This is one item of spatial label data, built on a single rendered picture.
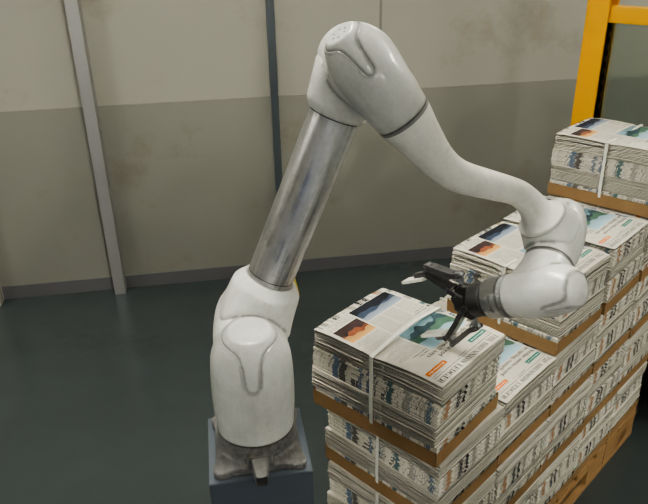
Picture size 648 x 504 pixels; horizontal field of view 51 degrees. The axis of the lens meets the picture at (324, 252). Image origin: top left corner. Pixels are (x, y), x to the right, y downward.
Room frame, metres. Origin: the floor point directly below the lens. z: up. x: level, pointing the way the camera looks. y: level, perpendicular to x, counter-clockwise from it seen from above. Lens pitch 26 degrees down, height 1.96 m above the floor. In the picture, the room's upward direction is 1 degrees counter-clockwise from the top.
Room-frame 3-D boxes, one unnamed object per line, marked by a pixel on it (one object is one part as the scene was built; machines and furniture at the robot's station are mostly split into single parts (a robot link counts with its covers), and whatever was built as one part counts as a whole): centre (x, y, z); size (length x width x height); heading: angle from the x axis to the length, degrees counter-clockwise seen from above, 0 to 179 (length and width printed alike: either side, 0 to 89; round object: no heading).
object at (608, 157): (2.27, -1.04, 0.65); 0.39 x 0.30 x 1.29; 45
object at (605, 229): (2.06, -0.83, 1.06); 0.37 x 0.28 x 0.01; 47
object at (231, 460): (1.07, 0.14, 1.03); 0.22 x 0.18 x 0.06; 9
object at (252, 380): (1.10, 0.15, 1.17); 0.18 x 0.16 x 0.22; 7
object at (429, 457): (1.34, -0.28, 0.86); 0.29 x 0.16 x 0.04; 138
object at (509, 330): (1.85, -0.62, 0.86); 0.38 x 0.29 x 0.04; 45
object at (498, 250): (1.85, -0.62, 0.95); 0.38 x 0.29 x 0.23; 45
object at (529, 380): (1.76, -0.53, 0.42); 1.17 x 0.39 x 0.83; 135
